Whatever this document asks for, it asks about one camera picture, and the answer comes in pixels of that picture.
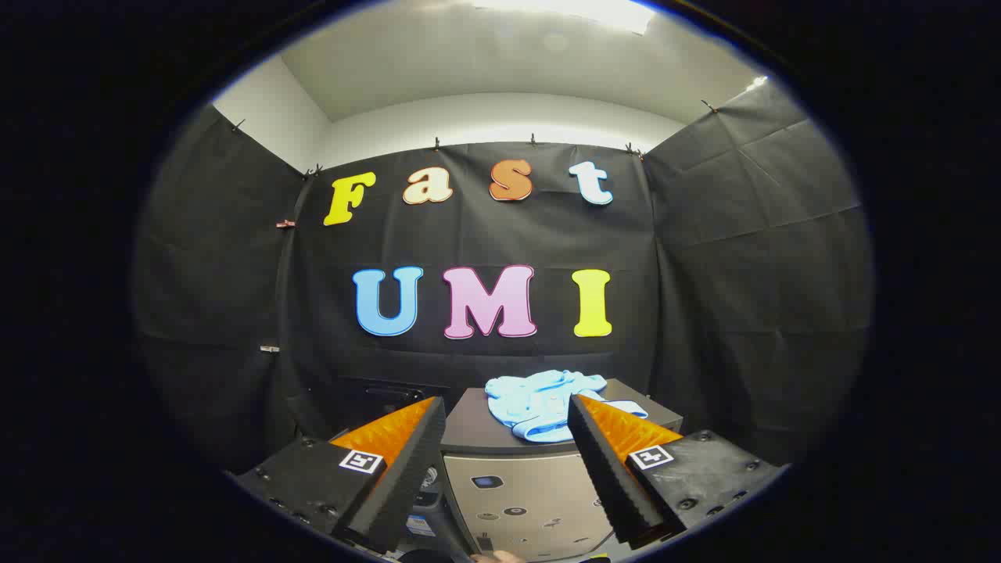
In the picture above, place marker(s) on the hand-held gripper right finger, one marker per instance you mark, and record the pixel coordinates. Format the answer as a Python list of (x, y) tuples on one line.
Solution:
[(610, 477)]

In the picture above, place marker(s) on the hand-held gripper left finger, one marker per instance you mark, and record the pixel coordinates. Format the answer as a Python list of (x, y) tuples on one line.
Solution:
[(407, 477)]

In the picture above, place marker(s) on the light blue clothes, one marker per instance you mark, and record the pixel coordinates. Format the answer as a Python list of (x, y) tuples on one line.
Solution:
[(532, 403)]

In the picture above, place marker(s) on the black backdrop cloth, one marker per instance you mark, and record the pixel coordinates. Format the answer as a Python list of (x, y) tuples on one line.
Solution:
[(500, 234)]

